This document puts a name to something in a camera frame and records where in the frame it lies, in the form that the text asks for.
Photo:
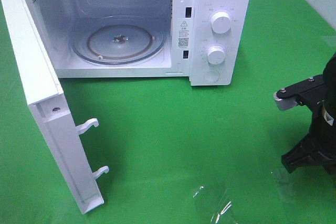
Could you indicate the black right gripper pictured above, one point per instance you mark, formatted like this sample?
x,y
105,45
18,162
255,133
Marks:
x,y
317,148

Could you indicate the round door release button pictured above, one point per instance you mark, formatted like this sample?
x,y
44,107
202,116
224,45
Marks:
x,y
211,76

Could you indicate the white microwave door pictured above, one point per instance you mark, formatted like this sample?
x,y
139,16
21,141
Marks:
x,y
48,105

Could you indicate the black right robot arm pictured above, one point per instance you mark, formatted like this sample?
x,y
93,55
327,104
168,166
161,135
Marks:
x,y
331,69

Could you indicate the green table mat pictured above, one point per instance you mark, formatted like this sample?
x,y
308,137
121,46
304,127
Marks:
x,y
177,153

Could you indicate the lower white microwave knob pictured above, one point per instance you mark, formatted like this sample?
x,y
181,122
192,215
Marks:
x,y
216,55

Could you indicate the white microwave knob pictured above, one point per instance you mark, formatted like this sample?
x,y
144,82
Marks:
x,y
221,22
216,55

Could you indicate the upper white microwave knob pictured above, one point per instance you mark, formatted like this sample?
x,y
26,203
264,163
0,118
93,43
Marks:
x,y
221,22

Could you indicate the white microwave oven body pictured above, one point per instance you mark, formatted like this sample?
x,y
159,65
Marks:
x,y
184,53

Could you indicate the glass microwave turntable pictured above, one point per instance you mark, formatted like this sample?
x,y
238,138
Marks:
x,y
119,40

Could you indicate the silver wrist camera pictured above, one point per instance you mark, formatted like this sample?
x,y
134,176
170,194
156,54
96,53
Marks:
x,y
309,92

